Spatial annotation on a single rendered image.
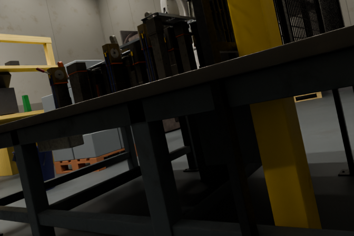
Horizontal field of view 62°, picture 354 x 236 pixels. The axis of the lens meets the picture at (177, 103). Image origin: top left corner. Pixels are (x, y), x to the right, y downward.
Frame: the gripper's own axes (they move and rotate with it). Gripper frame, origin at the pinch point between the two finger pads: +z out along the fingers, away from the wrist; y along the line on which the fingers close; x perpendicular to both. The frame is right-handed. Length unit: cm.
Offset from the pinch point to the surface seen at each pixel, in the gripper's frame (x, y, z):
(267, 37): 68, 48, 29
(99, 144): -225, -87, 70
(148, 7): -658, -716, -340
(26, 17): -894, -357, -355
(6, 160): -469, -62, 75
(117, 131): -228, -122, 62
